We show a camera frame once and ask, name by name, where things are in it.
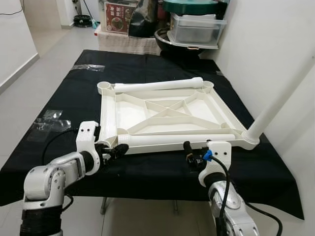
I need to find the white plastic table leg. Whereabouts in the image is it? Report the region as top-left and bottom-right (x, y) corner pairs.
(244, 52), (315, 144)
(112, 77), (204, 93)
(117, 131), (237, 148)

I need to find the white plastic children table top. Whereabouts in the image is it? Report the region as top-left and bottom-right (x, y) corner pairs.
(97, 80), (260, 155)

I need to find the black tablecloth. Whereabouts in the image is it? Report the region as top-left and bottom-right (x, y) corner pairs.
(0, 49), (305, 220)

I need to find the clear tape cross patch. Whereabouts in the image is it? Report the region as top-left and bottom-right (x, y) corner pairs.
(31, 109), (72, 143)

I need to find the clear tape strip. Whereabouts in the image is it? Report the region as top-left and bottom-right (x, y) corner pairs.
(71, 63), (106, 72)

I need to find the beige cloth covered stand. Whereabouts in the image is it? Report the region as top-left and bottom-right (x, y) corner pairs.
(95, 26), (163, 56)

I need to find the black wok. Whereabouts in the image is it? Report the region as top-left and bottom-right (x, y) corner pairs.
(154, 28), (220, 55)

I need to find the clear plastic storage box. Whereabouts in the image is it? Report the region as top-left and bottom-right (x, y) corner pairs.
(169, 13), (227, 50)

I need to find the clear box with red label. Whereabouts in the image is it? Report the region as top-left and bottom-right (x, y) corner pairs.
(104, 0), (137, 34)

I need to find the black round floor device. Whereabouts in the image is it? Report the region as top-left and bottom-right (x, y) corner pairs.
(74, 15), (94, 28)

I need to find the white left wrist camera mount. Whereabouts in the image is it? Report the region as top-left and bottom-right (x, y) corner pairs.
(75, 121), (101, 175)

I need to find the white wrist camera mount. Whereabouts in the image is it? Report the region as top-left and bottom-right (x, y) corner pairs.
(198, 141), (232, 186)
(75, 121), (101, 175)

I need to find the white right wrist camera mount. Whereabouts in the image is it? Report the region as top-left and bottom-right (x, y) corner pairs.
(198, 141), (232, 186)

